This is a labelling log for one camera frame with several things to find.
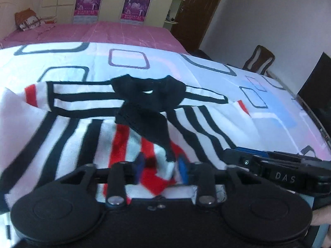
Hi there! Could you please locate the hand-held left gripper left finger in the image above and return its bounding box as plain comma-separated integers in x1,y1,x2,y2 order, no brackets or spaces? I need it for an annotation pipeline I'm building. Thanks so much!
59,154,146,209

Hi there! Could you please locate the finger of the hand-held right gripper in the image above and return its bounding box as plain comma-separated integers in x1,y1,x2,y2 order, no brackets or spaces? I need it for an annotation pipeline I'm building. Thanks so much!
223,147,259,169

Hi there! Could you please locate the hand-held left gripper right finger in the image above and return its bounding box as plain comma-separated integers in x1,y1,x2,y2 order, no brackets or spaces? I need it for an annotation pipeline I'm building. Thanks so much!
177,154,257,207

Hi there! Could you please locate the striped knit sweater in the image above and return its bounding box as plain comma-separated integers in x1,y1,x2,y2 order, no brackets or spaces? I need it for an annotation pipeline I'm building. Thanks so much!
0,74,252,241

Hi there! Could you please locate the black screen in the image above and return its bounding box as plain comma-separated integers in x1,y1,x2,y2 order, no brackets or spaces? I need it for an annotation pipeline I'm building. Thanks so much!
296,52,331,133

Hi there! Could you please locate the wooden chair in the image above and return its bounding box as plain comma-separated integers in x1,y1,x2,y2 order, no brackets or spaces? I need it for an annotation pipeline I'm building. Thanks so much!
242,45,276,76

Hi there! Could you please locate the white printed blanket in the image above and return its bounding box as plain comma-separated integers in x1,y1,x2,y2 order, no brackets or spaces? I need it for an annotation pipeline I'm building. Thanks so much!
0,41,327,243

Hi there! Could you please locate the pink bed sheet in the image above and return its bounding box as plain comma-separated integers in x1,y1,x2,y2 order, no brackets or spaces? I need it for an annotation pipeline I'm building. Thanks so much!
0,21,192,55

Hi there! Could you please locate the brown wooden door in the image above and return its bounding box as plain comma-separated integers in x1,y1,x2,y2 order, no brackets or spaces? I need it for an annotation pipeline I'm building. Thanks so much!
170,0,230,55

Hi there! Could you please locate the cream corner shelf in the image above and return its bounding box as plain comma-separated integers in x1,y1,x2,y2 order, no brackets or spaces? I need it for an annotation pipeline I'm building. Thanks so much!
162,0,186,28

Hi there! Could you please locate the orange patterned pillow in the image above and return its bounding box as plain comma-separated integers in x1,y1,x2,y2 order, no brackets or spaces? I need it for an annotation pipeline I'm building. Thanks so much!
14,9,57,32

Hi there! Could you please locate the purple wall poster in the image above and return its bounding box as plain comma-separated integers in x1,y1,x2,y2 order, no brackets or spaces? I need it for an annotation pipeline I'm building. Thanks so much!
120,0,152,23
73,0,104,24

